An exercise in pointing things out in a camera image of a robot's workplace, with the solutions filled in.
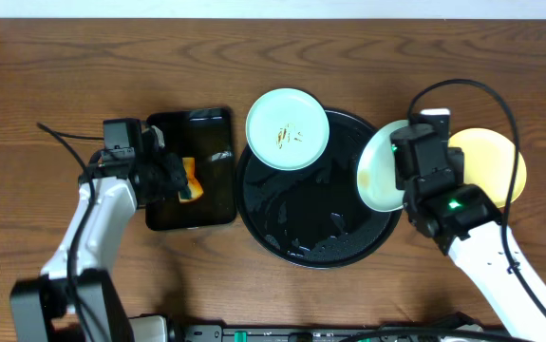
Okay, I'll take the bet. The mint plate with crumbs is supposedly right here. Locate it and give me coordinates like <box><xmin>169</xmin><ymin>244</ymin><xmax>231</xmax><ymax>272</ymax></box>
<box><xmin>245</xmin><ymin>88</ymin><xmax>330</xmax><ymax>171</ymax></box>

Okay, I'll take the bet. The rectangular black tray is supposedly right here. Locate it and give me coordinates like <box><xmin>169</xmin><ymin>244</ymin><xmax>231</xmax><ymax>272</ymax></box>
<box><xmin>145</xmin><ymin>107</ymin><xmax>236</xmax><ymax>231</ymax></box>

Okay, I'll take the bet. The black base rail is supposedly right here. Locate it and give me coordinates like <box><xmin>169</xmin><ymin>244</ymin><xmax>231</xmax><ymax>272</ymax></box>
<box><xmin>129</xmin><ymin>324</ymin><xmax>492</xmax><ymax>342</ymax></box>

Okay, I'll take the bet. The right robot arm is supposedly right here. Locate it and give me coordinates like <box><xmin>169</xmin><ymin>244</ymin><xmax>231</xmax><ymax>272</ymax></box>
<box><xmin>389</xmin><ymin>123</ymin><xmax>546</xmax><ymax>341</ymax></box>

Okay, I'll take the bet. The mint plate with sauce smear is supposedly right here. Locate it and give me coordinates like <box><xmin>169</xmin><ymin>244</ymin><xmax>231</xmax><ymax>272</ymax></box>
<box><xmin>357</xmin><ymin>120</ymin><xmax>408</xmax><ymax>212</ymax></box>

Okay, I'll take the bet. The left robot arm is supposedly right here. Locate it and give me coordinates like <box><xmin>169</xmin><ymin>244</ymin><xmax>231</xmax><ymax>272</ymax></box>
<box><xmin>9</xmin><ymin>120</ymin><xmax>188</xmax><ymax>341</ymax></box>

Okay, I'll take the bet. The round black tray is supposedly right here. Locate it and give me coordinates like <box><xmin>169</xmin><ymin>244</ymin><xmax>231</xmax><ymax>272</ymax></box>
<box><xmin>235</xmin><ymin>109</ymin><xmax>402</xmax><ymax>269</ymax></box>

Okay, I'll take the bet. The yellow plate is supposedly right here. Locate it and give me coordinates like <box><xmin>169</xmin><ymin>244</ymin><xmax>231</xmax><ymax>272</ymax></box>
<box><xmin>449</xmin><ymin>128</ymin><xmax>515</xmax><ymax>208</ymax></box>

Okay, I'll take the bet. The yellow green sponge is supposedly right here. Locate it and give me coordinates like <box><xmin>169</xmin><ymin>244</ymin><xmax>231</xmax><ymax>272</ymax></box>
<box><xmin>179</xmin><ymin>157</ymin><xmax>204</xmax><ymax>203</ymax></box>

